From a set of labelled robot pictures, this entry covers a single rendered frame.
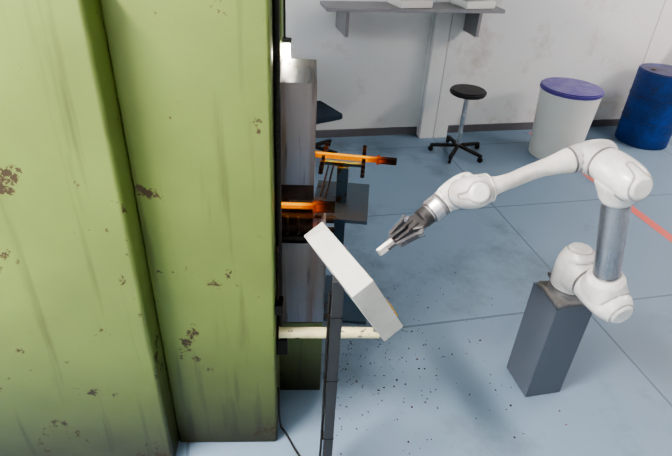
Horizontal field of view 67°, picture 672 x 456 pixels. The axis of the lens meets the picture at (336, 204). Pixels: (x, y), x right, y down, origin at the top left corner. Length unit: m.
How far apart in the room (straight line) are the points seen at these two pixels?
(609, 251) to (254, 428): 1.66
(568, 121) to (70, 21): 4.51
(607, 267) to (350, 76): 3.48
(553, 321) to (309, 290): 1.13
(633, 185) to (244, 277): 1.37
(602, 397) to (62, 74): 2.80
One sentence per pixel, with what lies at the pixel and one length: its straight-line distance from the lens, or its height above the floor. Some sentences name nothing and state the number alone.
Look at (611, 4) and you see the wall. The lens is 6.22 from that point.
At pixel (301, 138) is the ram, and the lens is 1.86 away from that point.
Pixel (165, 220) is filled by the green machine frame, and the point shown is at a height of 1.21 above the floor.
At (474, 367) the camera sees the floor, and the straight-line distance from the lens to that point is 2.99.
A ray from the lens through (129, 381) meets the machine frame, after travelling 2.19.
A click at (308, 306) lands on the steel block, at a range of 2.33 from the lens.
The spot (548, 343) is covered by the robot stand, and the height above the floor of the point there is 0.39.
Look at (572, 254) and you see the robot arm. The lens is 2.47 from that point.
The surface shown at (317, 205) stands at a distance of 2.19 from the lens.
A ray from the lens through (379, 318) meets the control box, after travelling 1.62.
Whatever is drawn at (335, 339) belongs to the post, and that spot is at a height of 0.82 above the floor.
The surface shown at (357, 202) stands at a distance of 2.78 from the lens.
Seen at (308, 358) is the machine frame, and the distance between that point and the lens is 2.57.
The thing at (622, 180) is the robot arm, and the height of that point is 1.37.
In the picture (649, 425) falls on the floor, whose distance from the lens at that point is 3.13.
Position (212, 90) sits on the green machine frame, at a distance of 1.53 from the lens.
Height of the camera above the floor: 2.15
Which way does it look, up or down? 31 degrees down
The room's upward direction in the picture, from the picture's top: 3 degrees clockwise
